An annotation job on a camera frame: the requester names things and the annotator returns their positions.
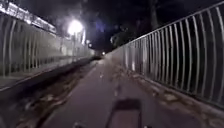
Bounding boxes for dark asphalt path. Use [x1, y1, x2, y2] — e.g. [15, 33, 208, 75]
[39, 55, 208, 128]

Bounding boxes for dark trees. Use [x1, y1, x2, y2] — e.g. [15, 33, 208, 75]
[109, 0, 162, 48]

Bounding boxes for street lamp pole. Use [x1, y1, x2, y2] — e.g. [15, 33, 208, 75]
[67, 19, 84, 64]

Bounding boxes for strip of fallen leaves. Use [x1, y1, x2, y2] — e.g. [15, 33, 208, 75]
[0, 61, 100, 128]
[112, 61, 224, 128]

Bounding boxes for pale metal railing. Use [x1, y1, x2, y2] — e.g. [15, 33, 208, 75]
[105, 1, 224, 110]

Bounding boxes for pale fence with uprights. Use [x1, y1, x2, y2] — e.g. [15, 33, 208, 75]
[0, 13, 96, 80]

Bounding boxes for pale lit upper railing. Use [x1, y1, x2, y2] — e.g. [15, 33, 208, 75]
[0, 1, 58, 35]

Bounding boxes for dark low wall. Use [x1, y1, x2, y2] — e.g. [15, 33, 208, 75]
[0, 55, 98, 102]

